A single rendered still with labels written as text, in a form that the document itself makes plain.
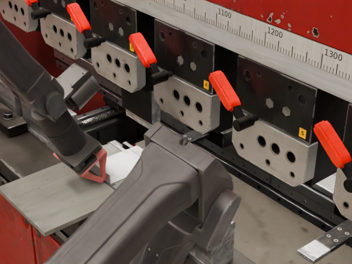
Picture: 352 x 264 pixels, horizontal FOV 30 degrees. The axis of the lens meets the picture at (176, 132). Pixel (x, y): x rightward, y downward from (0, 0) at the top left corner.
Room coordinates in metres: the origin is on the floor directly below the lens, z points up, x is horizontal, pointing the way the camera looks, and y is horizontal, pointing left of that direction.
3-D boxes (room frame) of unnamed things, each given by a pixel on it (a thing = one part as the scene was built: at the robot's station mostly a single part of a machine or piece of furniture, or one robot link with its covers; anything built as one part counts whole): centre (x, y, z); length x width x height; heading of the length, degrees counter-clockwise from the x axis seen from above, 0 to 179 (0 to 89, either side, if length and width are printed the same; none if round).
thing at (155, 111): (1.15, 0.07, 1.13); 0.10 x 0.02 x 0.10; 40
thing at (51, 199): (1.06, 0.18, 1.00); 0.26 x 0.18 x 0.01; 130
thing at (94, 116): (1.74, 0.07, 0.81); 0.64 x 0.08 x 0.14; 130
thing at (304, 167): (0.86, -0.17, 1.26); 0.15 x 0.09 x 0.17; 40
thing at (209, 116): (1.02, -0.04, 1.26); 0.15 x 0.09 x 0.17; 40
